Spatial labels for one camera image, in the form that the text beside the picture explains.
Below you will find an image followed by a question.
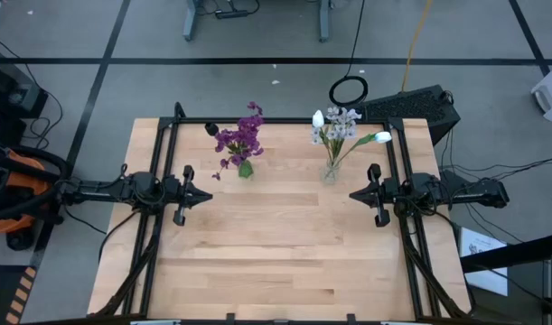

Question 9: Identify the green glass vase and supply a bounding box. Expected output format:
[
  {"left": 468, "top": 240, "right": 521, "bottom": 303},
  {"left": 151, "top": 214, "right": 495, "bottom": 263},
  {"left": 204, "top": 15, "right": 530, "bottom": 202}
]
[{"left": 237, "top": 158, "right": 255, "bottom": 181}]

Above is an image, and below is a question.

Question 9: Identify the white artificial tulip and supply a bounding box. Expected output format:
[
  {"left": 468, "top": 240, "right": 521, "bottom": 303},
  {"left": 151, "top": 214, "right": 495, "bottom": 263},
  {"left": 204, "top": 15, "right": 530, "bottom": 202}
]
[
  {"left": 333, "top": 130, "right": 393, "bottom": 168},
  {"left": 311, "top": 109, "right": 335, "bottom": 168}
]

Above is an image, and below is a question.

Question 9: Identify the black metal table frame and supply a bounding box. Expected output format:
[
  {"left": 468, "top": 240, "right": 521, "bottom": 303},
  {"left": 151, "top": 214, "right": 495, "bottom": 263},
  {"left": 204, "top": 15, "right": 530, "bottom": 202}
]
[{"left": 88, "top": 101, "right": 478, "bottom": 325}]

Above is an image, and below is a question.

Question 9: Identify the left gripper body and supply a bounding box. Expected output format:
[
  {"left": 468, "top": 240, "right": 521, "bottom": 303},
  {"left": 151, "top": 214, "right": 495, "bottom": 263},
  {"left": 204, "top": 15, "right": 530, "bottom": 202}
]
[{"left": 162, "top": 164, "right": 196, "bottom": 227}]

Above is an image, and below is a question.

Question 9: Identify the black mat with orange stripes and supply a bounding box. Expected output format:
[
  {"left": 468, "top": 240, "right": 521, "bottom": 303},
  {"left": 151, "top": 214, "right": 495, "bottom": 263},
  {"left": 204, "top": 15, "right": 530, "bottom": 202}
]
[{"left": 0, "top": 264, "right": 37, "bottom": 325}]

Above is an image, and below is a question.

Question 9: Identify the grey desk leg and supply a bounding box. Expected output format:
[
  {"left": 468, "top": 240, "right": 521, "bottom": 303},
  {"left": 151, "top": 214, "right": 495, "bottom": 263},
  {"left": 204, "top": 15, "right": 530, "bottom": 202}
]
[
  {"left": 317, "top": 0, "right": 334, "bottom": 44},
  {"left": 182, "top": 0, "right": 205, "bottom": 42}
]

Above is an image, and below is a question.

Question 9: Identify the black metal beam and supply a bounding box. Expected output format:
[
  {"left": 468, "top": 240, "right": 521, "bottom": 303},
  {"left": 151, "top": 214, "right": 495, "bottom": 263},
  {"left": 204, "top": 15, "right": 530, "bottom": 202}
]
[{"left": 460, "top": 232, "right": 552, "bottom": 274}]

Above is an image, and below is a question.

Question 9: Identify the yellow hanging cable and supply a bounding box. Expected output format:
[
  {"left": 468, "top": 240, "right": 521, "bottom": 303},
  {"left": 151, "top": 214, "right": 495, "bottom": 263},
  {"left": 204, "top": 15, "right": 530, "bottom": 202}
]
[{"left": 400, "top": 0, "right": 435, "bottom": 94}]

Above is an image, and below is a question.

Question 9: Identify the white small-blossom flower bunch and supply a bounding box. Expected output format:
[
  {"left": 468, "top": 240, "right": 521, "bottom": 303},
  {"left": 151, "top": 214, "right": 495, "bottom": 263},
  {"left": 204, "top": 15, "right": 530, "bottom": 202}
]
[{"left": 310, "top": 106, "right": 363, "bottom": 171}]

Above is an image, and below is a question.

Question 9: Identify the black hanging cable with coil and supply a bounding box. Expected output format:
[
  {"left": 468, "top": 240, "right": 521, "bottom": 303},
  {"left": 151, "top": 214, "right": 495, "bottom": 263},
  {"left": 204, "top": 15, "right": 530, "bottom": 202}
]
[{"left": 328, "top": 0, "right": 370, "bottom": 108}]

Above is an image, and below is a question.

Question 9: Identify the black equipment box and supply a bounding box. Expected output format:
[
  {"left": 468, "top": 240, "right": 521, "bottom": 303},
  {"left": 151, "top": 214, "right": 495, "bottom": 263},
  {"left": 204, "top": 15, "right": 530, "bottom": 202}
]
[{"left": 0, "top": 42, "right": 49, "bottom": 145}]

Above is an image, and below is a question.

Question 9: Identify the orange vacuum with black hose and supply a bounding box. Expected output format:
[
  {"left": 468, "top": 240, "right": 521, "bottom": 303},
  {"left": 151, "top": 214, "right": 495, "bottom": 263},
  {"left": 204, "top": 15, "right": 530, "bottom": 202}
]
[{"left": 0, "top": 139, "right": 78, "bottom": 252}]

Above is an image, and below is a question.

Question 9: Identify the black computer tower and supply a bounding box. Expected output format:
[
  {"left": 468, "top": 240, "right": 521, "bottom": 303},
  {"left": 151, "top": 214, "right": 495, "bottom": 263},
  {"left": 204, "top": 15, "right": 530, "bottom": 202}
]
[{"left": 337, "top": 84, "right": 462, "bottom": 146}]

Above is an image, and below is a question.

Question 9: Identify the purple artificial flower bunch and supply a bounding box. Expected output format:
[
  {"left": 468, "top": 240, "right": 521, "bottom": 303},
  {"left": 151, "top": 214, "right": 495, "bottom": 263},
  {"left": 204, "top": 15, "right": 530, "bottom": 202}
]
[
  {"left": 229, "top": 101, "right": 266, "bottom": 166},
  {"left": 211, "top": 128, "right": 264, "bottom": 181}
]

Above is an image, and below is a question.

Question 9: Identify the black power strip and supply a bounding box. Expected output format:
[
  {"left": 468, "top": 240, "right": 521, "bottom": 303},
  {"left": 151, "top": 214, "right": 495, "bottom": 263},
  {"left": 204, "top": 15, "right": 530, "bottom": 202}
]
[{"left": 214, "top": 8, "right": 250, "bottom": 20}]

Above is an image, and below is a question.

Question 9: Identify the clear glass vase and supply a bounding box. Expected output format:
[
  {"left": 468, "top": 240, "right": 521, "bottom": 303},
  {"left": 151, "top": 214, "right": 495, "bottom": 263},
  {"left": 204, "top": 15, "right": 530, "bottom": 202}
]
[{"left": 319, "top": 160, "right": 341, "bottom": 186}]

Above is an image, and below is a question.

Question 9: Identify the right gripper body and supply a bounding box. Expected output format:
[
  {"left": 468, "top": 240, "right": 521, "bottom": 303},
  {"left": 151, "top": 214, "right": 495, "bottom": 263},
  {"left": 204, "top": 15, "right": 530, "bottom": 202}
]
[{"left": 367, "top": 162, "right": 401, "bottom": 228}]

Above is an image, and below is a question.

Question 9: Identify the white paper sheet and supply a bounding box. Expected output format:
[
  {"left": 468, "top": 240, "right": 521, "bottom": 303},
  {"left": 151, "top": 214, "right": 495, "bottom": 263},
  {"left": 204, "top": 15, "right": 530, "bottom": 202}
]
[{"left": 459, "top": 227, "right": 510, "bottom": 298}]

